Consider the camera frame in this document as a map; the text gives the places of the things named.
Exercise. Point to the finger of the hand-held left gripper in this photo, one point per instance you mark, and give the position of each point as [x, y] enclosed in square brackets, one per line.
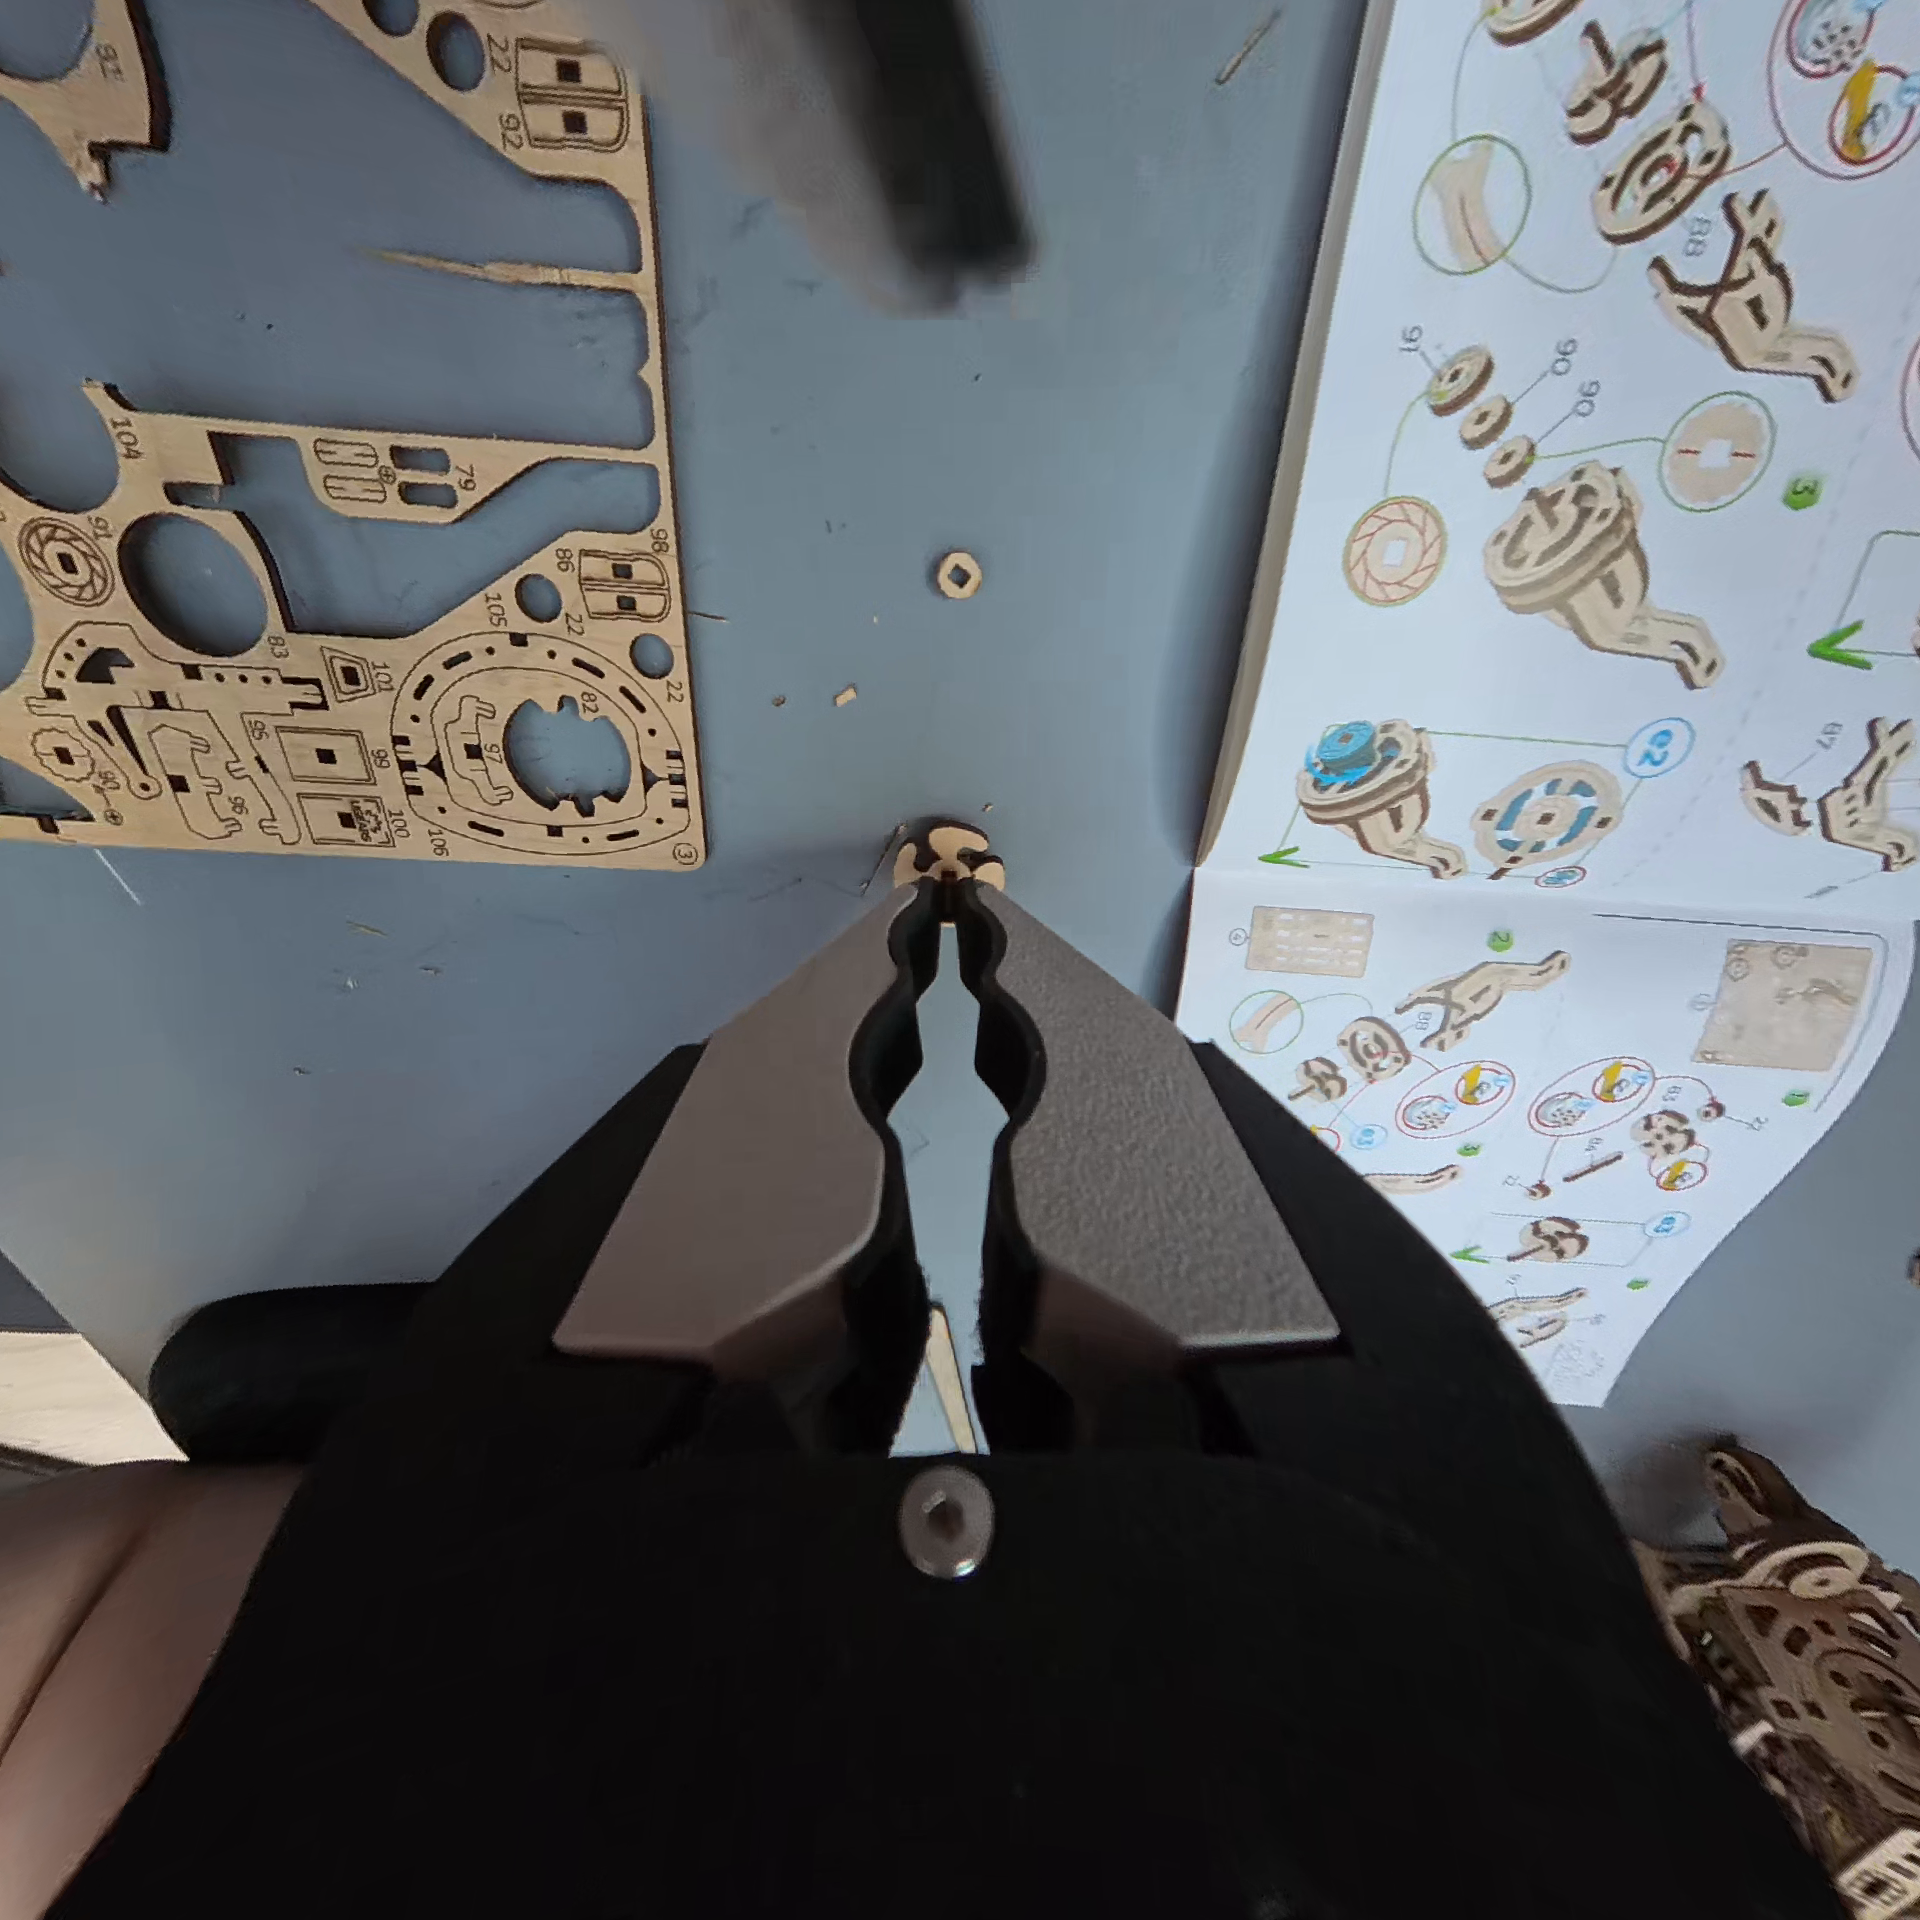
[839, 134]

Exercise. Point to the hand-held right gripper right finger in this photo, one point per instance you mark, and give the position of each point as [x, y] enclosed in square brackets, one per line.
[1155, 1202]

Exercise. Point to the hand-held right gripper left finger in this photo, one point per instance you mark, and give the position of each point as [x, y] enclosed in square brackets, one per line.
[736, 1202]

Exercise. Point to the small wooden wheel part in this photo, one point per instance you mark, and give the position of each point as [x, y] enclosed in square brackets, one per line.
[919, 866]

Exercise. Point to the person's right forearm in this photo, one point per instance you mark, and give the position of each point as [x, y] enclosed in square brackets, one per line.
[105, 1680]

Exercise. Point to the laser-cut plywood parts sheet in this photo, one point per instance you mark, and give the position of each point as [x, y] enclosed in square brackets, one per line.
[151, 481]

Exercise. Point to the assembled wooden model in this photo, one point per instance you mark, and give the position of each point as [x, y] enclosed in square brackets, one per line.
[1800, 1680]

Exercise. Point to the small wooden stick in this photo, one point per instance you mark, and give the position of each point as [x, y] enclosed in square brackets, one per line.
[951, 1397]

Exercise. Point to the small wooden washer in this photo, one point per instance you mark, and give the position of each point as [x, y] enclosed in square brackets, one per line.
[946, 578]

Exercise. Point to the assembly instruction booklet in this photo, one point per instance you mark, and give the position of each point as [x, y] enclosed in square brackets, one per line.
[1619, 301]

